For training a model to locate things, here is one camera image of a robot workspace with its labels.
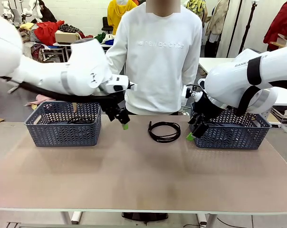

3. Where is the green cloth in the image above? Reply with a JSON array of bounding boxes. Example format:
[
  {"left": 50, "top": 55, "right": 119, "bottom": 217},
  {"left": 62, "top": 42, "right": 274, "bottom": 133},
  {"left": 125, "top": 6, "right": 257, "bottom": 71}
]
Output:
[{"left": 93, "top": 32, "right": 107, "bottom": 45}]

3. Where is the thin black coiled cable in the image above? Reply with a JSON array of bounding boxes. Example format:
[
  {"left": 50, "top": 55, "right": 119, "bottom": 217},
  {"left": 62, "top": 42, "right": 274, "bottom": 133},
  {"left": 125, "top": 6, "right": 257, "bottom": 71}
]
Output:
[{"left": 148, "top": 121, "right": 182, "bottom": 143}]

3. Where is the black right arm cable sleeve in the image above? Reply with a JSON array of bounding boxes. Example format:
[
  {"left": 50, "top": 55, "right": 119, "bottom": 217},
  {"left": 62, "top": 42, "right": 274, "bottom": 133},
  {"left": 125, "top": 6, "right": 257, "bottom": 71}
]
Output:
[{"left": 236, "top": 56, "right": 287, "bottom": 117}]

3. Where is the person in red jacket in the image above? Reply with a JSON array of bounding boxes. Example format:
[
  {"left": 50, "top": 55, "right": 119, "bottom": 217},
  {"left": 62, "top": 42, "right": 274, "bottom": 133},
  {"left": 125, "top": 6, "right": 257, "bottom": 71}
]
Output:
[{"left": 263, "top": 0, "right": 287, "bottom": 52}]

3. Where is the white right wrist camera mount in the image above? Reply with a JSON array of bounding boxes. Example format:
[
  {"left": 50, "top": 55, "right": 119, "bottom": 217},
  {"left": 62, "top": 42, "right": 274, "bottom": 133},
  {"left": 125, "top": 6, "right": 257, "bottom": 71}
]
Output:
[{"left": 181, "top": 85, "right": 202, "bottom": 105}]

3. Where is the white background table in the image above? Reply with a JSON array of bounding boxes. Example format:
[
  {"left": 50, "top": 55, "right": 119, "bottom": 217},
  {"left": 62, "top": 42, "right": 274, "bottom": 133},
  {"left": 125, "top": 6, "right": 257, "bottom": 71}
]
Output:
[{"left": 198, "top": 57, "right": 287, "bottom": 106}]

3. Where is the closed cardboard box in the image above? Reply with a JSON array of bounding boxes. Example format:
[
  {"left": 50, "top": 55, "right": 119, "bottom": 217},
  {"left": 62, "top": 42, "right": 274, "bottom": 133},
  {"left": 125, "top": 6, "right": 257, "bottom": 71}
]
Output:
[{"left": 54, "top": 31, "right": 80, "bottom": 43}]

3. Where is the yellow floral shirt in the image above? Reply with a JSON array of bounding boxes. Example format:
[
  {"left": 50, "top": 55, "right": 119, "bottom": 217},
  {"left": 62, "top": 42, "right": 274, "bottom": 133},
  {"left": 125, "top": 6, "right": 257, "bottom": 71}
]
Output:
[{"left": 185, "top": 0, "right": 208, "bottom": 23}]

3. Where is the beige coat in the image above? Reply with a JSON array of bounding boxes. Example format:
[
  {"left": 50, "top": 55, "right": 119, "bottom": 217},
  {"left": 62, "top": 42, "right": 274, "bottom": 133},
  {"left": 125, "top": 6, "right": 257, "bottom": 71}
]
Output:
[{"left": 205, "top": 0, "right": 230, "bottom": 43}]

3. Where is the pink cloth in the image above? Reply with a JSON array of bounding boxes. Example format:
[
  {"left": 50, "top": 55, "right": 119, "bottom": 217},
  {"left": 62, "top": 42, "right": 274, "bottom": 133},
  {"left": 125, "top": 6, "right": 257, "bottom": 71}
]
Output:
[{"left": 24, "top": 94, "right": 54, "bottom": 106}]

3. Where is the black left arm cable sleeve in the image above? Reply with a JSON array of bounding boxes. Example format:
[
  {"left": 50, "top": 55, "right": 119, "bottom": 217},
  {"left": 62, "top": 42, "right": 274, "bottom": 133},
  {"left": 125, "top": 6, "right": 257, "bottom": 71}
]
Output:
[{"left": 0, "top": 76, "right": 118, "bottom": 103}]

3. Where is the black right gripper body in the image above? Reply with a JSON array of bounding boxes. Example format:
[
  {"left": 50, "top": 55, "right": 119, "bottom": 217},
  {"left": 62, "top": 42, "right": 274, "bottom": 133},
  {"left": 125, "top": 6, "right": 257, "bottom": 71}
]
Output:
[{"left": 192, "top": 94, "right": 221, "bottom": 122}]

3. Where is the black tripod stand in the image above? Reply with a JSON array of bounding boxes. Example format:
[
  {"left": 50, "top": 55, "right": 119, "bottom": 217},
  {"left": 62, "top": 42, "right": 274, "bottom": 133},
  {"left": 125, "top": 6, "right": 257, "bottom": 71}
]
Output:
[{"left": 238, "top": 1, "right": 258, "bottom": 55}]

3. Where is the black arm cable sleeve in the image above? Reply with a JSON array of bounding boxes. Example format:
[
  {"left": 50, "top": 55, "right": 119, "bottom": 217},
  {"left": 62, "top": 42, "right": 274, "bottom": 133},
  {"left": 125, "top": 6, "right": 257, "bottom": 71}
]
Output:
[
  {"left": 0, "top": 76, "right": 118, "bottom": 103},
  {"left": 236, "top": 56, "right": 287, "bottom": 117}
]

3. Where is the person in black clothes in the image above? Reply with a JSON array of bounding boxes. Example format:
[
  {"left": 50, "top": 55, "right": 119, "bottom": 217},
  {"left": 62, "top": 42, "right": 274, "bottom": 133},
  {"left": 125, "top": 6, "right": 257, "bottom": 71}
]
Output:
[{"left": 38, "top": 0, "right": 57, "bottom": 23}]

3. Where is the cabinet with wooden top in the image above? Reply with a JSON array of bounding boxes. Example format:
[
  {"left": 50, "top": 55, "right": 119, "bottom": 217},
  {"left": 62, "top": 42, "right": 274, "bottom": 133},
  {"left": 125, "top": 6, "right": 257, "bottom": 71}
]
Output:
[{"left": 270, "top": 33, "right": 287, "bottom": 48}]

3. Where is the black round base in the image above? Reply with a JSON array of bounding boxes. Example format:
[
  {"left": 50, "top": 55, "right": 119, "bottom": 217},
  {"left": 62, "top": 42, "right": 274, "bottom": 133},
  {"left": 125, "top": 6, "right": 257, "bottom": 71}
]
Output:
[{"left": 121, "top": 212, "right": 169, "bottom": 220}]

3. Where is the red cloth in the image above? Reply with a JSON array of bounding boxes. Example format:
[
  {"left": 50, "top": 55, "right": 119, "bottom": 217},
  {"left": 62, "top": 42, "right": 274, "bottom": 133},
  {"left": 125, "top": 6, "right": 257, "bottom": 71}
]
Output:
[{"left": 34, "top": 20, "right": 65, "bottom": 46}]

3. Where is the black chair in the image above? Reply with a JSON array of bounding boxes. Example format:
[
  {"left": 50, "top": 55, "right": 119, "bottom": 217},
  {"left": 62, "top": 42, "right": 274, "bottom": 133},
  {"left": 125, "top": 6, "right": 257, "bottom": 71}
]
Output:
[{"left": 102, "top": 16, "right": 115, "bottom": 36}]

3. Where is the yellow garment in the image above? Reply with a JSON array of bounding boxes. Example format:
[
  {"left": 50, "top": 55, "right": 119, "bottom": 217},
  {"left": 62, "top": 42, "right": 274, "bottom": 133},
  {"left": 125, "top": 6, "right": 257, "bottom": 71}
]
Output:
[{"left": 107, "top": 0, "right": 138, "bottom": 35}]

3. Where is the person in white sweatshirt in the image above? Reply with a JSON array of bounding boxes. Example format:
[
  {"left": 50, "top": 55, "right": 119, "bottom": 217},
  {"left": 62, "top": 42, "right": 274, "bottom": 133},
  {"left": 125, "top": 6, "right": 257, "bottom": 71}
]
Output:
[{"left": 105, "top": 0, "right": 203, "bottom": 116}]

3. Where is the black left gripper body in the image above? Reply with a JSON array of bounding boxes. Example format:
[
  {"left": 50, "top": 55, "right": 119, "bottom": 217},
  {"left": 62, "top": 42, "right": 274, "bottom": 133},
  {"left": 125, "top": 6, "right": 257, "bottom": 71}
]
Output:
[{"left": 100, "top": 94, "right": 125, "bottom": 115}]

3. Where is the black light stand pole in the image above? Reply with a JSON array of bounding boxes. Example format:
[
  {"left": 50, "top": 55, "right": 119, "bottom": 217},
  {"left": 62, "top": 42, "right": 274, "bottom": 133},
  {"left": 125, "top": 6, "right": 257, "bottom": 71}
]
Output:
[{"left": 226, "top": 0, "right": 243, "bottom": 57}]

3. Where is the grey-blue plastic basket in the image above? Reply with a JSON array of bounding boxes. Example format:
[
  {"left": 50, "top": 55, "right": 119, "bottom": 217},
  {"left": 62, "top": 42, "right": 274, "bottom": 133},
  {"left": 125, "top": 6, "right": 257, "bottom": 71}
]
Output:
[
  {"left": 190, "top": 110, "right": 273, "bottom": 150},
  {"left": 24, "top": 101, "right": 103, "bottom": 147}
]

